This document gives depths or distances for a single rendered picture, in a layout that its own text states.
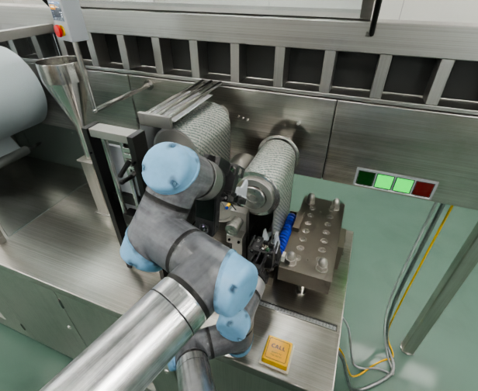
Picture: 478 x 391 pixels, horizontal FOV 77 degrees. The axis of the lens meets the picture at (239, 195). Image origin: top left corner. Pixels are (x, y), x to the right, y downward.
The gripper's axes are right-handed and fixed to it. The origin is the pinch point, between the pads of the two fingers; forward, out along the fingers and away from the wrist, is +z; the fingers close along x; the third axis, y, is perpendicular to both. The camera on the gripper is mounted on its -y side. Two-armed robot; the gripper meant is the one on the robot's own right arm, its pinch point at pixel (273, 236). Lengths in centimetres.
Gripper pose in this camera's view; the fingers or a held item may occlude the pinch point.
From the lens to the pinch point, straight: 96.6
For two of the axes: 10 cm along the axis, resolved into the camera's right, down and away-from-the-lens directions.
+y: 0.0, -8.0, -5.9
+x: -9.3, -2.2, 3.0
